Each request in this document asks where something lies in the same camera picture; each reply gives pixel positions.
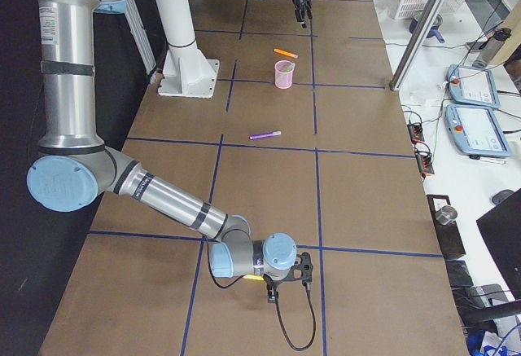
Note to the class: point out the yellow highlighter pen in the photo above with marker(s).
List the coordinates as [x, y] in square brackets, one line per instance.
[253, 277]

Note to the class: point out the orange highlighter pen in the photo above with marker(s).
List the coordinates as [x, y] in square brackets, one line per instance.
[286, 53]

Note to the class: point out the pink mesh pen holder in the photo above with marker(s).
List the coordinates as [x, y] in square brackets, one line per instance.
[282, 80]

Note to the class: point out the purple highlighter pen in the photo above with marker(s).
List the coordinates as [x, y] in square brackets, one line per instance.
[265, 135]

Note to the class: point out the upper teach pendant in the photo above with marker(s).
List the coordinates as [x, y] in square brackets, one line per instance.
[474, 86]

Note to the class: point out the teach pendant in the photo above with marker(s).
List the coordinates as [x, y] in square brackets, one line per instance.
[474, 86]
[475, 131]

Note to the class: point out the lower teach pendant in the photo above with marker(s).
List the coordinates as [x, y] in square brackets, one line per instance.
[475, 131]

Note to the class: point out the aluminium frame post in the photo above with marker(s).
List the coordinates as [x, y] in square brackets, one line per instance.
[429, 13]

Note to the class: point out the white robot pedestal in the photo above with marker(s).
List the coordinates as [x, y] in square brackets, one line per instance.
[186, 71]

